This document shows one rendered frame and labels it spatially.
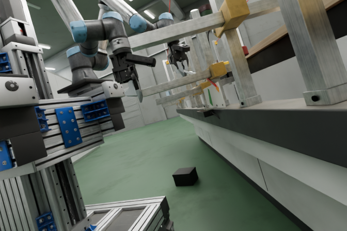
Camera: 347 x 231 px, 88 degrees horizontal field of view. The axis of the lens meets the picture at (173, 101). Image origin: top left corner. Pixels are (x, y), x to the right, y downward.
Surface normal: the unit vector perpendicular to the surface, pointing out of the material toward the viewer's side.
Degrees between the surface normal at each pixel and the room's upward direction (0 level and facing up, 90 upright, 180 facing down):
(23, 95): 90
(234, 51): 90
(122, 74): 90
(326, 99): 90
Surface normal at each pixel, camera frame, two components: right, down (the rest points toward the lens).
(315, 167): -0.95, 0.29
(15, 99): 0.90, -0.29
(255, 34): -0.34, 0.07
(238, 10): 0.04, -0.04
